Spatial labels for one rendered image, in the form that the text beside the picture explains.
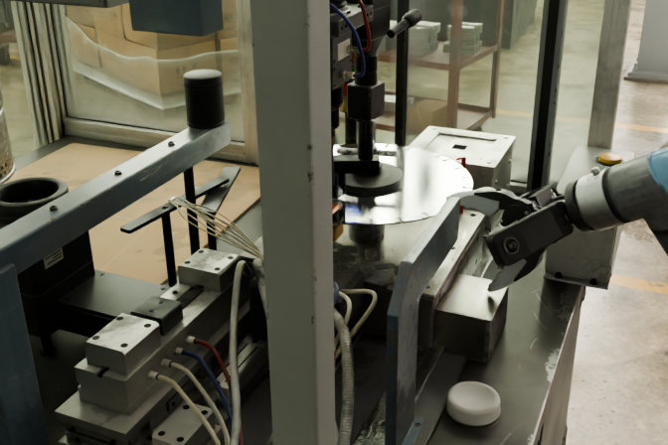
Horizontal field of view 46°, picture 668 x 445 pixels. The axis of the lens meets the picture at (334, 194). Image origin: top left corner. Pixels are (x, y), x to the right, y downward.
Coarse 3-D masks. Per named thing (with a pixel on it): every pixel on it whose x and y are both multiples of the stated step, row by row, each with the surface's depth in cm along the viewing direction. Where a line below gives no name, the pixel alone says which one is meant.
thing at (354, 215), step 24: (384, 144) 140; (408, 168) 129; (432, 168) 129; (456, 168) 129; (384, 192) 121; (408, 192) 120; (432, 192) 120; (456, 192) 120; (336, 216) 113; (360, 216) 113; (384, 216) 113; (408, 216) 113; (432, 216) 113
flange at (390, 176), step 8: (384, 168) 127; (392, 168) 127; (352, 176) 124; (360, 176) 123; (368, 176) 123; (376, 176) 123; (384, 176) 123; (392, 176) 124; (400, 176) 124; (352, 184) 121; (360, 184) 121; (368, 184) 121; (376, 184) 121; (384, 184) 121; (392, 184) 121; (360, 192) 121; (368, 192) 120; (376, 192) 121
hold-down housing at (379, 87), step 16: (352, 0) 105; (368, 0) 104; (384, 0) 106; (384, 16) 107; (384, 32) 108; (368, 64) 109; (368, 80) 110; (352, 96) 111; (368, 96) 109; (384, 96) 113; (352, 112) 112; (368, 112) 110; (384, 112) 114
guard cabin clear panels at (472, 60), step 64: (0, 0) 188; (448, 0) 156; (512, 0) 152; (576, 0) 147; (0, 64) 191; (64, 64) 203; (128, 64) 194; (192, 64) 187; (384, 64) 167; (448, 64) 161; (512, 64) 156; (576, 64) 151; (384, 128) 173; (512, 128) 161; (576, 128) 156
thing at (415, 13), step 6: (408, 12) 111; (414, 12) 110; (420, 12) 111; (402, 18) 110; (408, 18) 109; (414, 18) 110; (420, 18) 111; (402, 24) 108; (408, 24) 109; (414, 24) 110; (390, 30) 106; (396, 30) 107; (402, 30) 108; (390, 36) 107
